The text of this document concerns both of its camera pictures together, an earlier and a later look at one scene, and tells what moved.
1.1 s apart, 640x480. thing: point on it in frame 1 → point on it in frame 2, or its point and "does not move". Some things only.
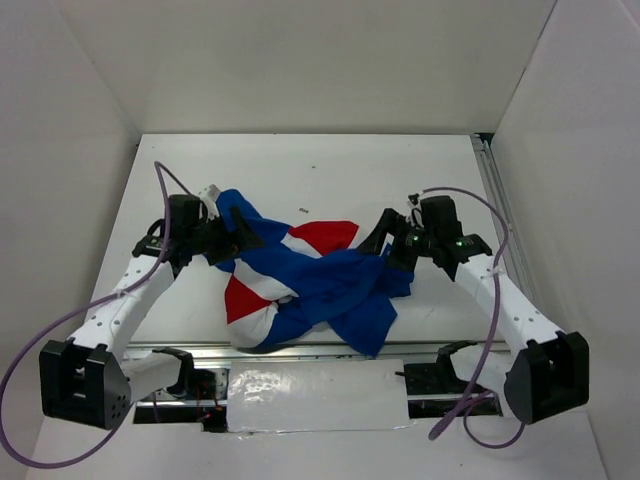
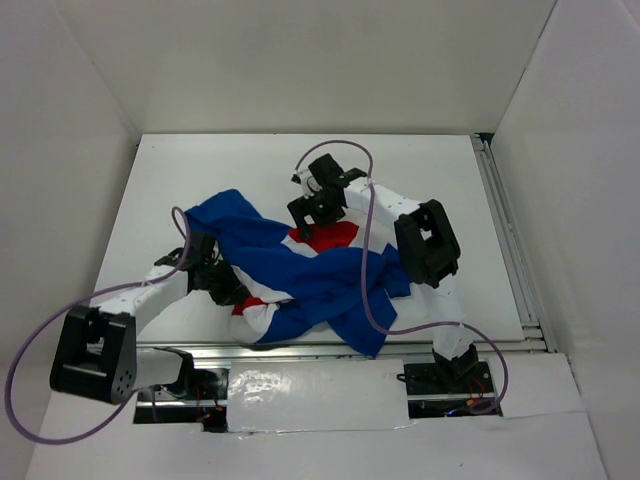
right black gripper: x=395 y=223 → x=301 y=207
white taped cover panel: x=295 y=395 does not move
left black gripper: x=243 y=237 → x=234 y=292
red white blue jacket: x=303 y=276 does not move
